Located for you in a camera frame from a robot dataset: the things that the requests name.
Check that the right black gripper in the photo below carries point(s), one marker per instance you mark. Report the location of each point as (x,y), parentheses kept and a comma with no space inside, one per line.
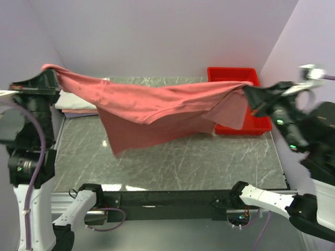
(258,96)

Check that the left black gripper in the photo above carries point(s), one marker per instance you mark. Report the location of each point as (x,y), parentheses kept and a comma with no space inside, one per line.
(46,84)

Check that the pink red t shirt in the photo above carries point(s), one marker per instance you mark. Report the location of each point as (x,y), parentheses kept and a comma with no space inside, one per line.
(136,116)

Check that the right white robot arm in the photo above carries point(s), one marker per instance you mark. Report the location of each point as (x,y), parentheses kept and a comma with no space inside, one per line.
(310,133)

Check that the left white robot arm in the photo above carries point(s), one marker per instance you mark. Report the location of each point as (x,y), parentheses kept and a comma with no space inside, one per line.
(31,173)

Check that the white folded t shirt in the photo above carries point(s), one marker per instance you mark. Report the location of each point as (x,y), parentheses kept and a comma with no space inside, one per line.
(71,103)

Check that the red plastic bin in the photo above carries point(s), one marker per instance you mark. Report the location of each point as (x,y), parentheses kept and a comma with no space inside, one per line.
(252,125)

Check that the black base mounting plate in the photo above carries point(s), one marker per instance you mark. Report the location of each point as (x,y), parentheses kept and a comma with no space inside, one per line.
(174,205)

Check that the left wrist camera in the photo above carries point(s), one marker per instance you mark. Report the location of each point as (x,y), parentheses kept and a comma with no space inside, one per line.
(7,94)

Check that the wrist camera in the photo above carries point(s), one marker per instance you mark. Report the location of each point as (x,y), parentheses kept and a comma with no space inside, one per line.
(7,94)
(311,76)

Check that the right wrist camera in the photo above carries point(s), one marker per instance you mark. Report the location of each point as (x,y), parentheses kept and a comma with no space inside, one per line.
(311,76)

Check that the aluminium frame rail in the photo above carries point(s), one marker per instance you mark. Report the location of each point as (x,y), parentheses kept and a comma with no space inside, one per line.
(60,204)

